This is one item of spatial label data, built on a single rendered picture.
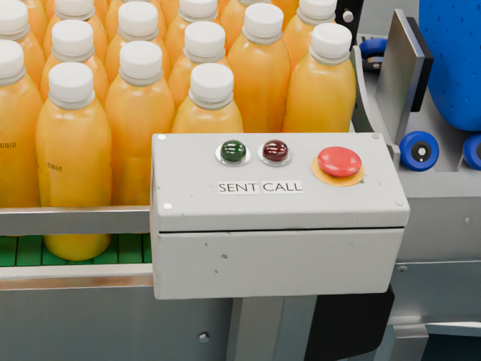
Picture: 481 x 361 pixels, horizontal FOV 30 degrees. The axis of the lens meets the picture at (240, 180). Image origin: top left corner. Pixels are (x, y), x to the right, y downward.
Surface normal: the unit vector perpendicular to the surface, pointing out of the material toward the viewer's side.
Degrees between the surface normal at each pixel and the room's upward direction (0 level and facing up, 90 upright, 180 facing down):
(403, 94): 90
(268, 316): 90
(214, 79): 0
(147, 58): 0
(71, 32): 0
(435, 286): 110
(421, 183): 52
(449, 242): 71
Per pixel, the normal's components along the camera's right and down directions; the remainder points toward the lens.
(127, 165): -0.26, 0.62
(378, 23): 0.09, -0.75
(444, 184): 0.15, 0.06
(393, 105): -0.99, 0.01
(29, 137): 0.70, 0.52
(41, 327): 0.12, 0.66
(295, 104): -0.76, 0.37
